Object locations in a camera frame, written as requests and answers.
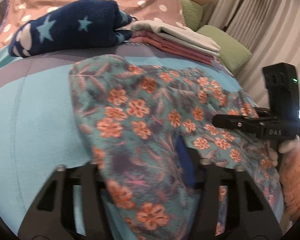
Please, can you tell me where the teal floral garment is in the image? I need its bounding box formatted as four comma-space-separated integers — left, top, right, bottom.
69, 55, 284, 239

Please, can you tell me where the white gloved right hand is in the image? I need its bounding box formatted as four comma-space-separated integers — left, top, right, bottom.
269, 135, 300, 167

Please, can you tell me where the green pillow near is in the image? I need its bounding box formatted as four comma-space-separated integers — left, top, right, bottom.
197, 25, 252, 75

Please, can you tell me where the green pillow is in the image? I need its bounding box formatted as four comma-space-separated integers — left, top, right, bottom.
180, 0, 203, 31
197, 25, 252, 75

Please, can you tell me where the orange quilted sleeve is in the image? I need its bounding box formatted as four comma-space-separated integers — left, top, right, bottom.
280, 150, 300, 222

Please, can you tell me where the grey pleated curtain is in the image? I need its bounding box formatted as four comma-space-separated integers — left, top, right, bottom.
202, 0, 300, 106

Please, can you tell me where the blue and grey bedspread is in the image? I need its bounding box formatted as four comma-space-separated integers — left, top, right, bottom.
0, 39, 285, 240

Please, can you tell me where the folded white garment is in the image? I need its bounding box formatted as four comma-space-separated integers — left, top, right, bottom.
130, 20, 221, 57

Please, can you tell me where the green pillow far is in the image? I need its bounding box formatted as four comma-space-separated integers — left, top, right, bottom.
180, 0, 203, 31

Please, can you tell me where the folded pink garment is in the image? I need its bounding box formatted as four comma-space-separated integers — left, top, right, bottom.
131, 29, 215, 66

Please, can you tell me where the navy star fleece garment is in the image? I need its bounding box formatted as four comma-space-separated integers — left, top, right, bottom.
8, 0, 133, 58

